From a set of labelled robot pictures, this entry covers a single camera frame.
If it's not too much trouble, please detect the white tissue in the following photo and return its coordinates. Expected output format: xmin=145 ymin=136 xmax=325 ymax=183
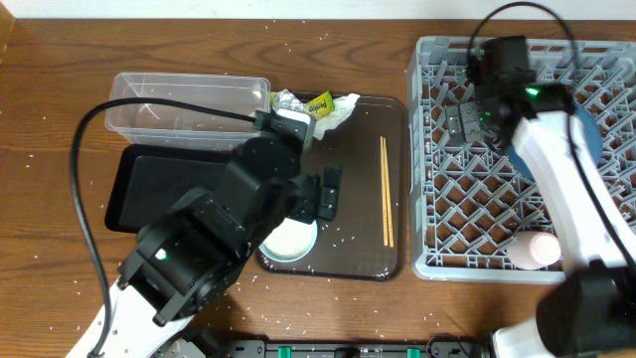
xmin=313 ymin=93 xmax=361 ymax=140

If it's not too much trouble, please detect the aluminium foil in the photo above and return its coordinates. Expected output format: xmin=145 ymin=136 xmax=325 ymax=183
xmin=270 ymin=89 xmax=304 ymax=112

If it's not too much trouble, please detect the large dark blue bowl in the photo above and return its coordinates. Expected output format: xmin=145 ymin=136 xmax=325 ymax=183
xmin=505 ymin=103 xmax=602 ymax=183

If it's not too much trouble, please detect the black rectangular tray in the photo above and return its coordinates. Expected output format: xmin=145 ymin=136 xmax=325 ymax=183
xmin=104 ymin=144 xmax=234 ymax=233

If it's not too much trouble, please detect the light blue rice bowl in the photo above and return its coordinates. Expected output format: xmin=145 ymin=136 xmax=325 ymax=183
xmin=259 ymin=218 xmax=318 ymax=263

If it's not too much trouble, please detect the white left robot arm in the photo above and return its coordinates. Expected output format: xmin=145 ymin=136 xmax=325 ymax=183
xmin=69 ymin=97 xmax=342 ymax=357

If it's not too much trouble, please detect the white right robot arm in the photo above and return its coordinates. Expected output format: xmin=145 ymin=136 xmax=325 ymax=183
xmin=466 ymin=36 xmax=635 ymax=357

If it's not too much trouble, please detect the dark brown serving tray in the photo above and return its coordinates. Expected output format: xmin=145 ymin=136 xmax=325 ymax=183
xmin=256 ymin=96 xmax=409 ymax=281

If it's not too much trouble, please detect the clear plastic bin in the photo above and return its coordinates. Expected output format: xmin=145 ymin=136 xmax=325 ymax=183
xmin=104 ymin=73 xmax=270 ymax=151

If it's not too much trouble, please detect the pink plastic cup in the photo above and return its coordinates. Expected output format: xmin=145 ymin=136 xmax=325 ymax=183
xmin=507 ymin=232 xmax=561 ymax=270

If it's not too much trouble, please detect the yellow snack wrapper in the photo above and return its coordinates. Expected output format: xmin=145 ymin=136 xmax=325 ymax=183
xmin=303 ymin=91 xmax=335 ymax=120

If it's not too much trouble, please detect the grey dishwasher rack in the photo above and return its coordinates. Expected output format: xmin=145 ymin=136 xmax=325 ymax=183
xmin=406 ymin=36 xmax=635 ymax=284

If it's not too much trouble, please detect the wooden chopstick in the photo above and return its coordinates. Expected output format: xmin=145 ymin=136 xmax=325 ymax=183
xmin=381 ymin=137 xmax=395 ymax=248
xmin=380 ymin=136 xmax=389 ymax=247

